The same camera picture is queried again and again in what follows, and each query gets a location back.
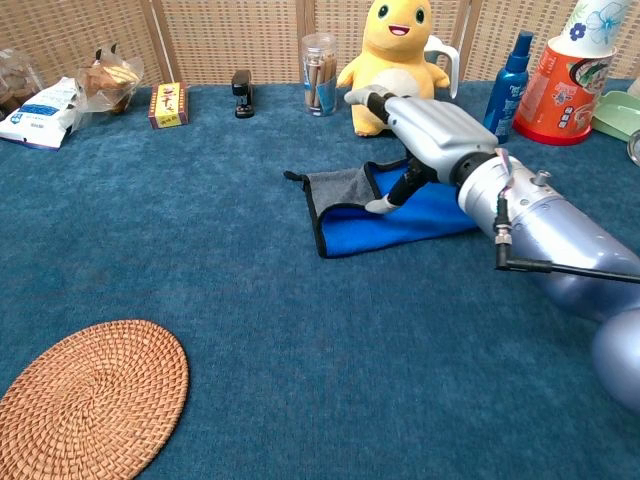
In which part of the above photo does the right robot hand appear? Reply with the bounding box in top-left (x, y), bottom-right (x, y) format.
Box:
top-left (343, 83), bottom-right (501, 215)

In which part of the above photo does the grey and blue cloth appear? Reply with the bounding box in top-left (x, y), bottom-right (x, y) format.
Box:
top-left (283, 157), bottom-right (481, 260)

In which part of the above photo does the white plastic pitcher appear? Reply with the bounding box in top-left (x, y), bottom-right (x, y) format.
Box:
top-left (423, 34), bottom-right (460, 100)

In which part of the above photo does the blue spray bottle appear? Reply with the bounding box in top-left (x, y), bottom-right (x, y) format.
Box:
top-left (482, 30), bottom-right (535, 145)

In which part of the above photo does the yellow plush toy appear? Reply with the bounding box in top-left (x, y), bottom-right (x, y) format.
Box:
top-left (335, 0), bottom-right (451, 139)

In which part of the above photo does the red instant noodle cup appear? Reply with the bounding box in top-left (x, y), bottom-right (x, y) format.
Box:
top-left (512, 35), bottom-right (617, 147)

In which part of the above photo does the clear jar of biscuit sticks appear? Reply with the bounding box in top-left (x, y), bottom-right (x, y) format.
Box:
top-left (300, 32), bottom-right (339, 118)

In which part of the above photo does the green plastic tray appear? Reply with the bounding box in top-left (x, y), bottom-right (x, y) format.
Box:
top-left (591, 89), bottom-right (640, 143)

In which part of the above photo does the paper cup with blue flowers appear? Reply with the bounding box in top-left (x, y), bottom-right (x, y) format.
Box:
top-left (558, 0), bottom-right (632, 60)

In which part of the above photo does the black stapler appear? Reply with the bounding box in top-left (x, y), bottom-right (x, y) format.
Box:
top-left (230, 69), bottom-right (255, 120)

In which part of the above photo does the rattan folding screen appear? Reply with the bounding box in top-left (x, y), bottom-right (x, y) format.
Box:
top-left (0, 0), bottom-right (640, 89)

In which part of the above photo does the blue table cloth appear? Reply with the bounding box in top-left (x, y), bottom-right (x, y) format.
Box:
top-left (0, 77), bottom-right (640, 480)

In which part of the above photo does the yellow and red box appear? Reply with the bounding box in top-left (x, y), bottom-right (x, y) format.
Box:
top-left (147, 82), bottom-right (190, 130)

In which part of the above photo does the bread in clear bag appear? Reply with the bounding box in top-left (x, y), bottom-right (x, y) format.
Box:
top-left (77, 43), bottom-right (145, 115)

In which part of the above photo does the white and blue snack bag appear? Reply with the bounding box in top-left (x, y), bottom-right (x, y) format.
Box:
top-left (0, 76), bottom-right (87, 151)

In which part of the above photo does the clear box of pastries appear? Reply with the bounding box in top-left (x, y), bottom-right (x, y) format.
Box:
top-left (0, 48), bottom-right (44, 121)

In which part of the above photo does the round woven rattan mat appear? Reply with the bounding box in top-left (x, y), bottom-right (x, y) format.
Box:
top-left (0, 319), bottom-right (190, 480)

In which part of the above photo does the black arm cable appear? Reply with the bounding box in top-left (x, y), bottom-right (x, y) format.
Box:
top-left (493, 192), bottom-right (640, 286)

